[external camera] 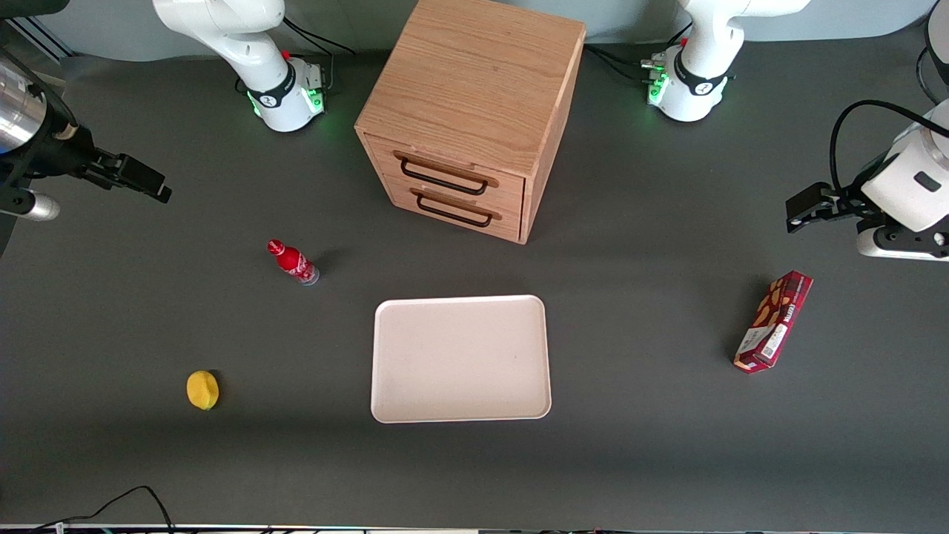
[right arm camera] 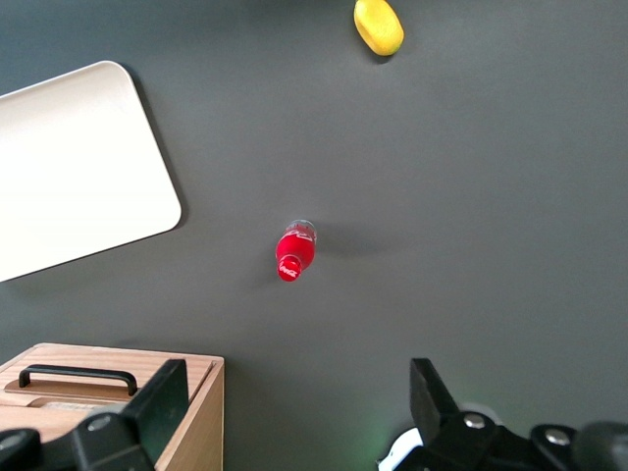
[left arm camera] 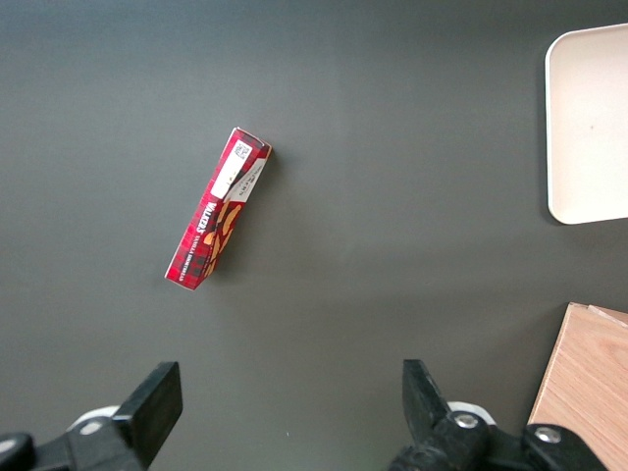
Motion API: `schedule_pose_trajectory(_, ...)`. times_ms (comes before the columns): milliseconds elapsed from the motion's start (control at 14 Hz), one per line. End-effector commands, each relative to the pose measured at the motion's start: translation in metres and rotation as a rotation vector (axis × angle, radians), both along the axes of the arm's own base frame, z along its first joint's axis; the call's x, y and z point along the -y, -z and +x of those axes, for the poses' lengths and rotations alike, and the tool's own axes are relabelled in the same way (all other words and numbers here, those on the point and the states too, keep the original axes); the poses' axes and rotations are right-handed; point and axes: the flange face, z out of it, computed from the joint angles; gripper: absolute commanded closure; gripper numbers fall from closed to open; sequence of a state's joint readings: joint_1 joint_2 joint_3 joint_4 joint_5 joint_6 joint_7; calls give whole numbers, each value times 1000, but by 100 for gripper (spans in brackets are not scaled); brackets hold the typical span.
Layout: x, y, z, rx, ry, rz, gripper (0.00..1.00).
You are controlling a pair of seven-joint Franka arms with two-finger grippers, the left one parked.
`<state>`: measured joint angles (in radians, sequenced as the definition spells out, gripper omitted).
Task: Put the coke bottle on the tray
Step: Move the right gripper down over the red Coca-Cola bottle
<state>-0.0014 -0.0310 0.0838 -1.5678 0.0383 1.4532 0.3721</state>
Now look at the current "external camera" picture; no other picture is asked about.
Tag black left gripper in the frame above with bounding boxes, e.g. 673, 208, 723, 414
786, 154, 889, 235

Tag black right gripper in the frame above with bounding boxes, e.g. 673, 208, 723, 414
31, 125, 173, 204

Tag red coke bottle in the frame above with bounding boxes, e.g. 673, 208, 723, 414
267, 239, 321, 287

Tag white rectangular tray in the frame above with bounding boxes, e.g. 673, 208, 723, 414
370, 294, 553, 424

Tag red snack box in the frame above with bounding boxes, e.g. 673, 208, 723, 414
733, 270, 814, 375

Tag yellow lemon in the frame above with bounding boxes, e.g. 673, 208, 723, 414
186, 370, 220, 411

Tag wooden drawer front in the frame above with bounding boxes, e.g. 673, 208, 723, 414
365, 133, 526, 214
386, 177, 524, 243

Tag wooden drawer cabinet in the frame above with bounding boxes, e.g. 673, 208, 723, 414
354, 0, 587, 245

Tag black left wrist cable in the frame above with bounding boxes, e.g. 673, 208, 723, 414
829, 99, 949, 195

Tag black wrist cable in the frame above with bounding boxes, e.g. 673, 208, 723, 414
829, 99, 949, 195
0, 41, 79, 142

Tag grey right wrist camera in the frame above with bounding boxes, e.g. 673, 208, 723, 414
0, 187, 62, 223

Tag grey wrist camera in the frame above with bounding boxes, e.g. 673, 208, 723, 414
856, 219, 949, 262
0, 187, 62, 223

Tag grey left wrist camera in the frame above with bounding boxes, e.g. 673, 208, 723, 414
856, 219, 949, 262

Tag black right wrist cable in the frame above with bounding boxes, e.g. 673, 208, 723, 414
0, 41, 79, 142

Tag aluminium rail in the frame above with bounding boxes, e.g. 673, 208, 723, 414
0, 15, 76, 65

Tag black right arm base cables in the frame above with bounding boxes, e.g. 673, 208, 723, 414
280, 16, 357, 57

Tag black arm base cables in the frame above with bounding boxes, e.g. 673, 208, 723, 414
280, 16, 357, 57
584, 43, 668, 84

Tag black left arm base cables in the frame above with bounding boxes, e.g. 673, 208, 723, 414
584, 43, 668, 84

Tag black metal drawer handle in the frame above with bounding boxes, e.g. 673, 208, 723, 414
416, 191, 495, 228
400, 156, 491, 197

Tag black table edge cable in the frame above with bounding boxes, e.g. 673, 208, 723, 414
33, 485, 176, 534

